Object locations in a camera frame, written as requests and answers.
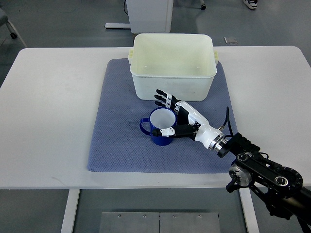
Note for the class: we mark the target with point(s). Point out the blue quilted mat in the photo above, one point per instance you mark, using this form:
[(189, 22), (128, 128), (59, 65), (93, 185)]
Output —
[(123, 140)]

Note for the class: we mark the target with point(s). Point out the cream plastic box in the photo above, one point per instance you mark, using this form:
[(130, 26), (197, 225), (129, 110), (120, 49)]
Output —
[(183, 65)]

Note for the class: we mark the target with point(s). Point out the office chair leg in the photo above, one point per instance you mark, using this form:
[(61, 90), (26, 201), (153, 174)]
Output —
[(4, 20)]

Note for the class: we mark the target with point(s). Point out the white table leg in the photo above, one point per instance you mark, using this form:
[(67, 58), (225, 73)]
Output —
[(248, 211), (70, 211)]

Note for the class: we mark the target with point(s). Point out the person in dark clothes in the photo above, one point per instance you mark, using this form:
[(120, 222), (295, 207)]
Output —
[(251, 4)]

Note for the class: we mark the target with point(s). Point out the small grey floor plate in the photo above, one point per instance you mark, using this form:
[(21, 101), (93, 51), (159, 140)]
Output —
[(230, 40)]

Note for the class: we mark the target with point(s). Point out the white table leg right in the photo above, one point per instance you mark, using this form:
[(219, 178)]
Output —
[(248, 211)]

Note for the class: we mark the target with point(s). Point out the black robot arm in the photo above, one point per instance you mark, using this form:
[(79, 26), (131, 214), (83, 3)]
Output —
[(279, 187)]

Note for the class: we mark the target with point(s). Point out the grey metal floor plate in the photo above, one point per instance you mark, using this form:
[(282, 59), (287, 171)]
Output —
[(154, 222)]

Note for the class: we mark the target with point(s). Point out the blue enamel mug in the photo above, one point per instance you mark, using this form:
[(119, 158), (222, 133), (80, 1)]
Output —
[(160, 118)]

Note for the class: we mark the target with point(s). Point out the white cabinet base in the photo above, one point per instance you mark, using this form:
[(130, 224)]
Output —
[(146, 16)]

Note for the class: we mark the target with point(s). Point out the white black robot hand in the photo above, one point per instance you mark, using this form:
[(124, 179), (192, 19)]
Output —
[(190, 123)]

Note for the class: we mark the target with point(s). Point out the white table leg left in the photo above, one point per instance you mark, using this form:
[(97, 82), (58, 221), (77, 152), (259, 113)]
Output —
[(70, 211)]

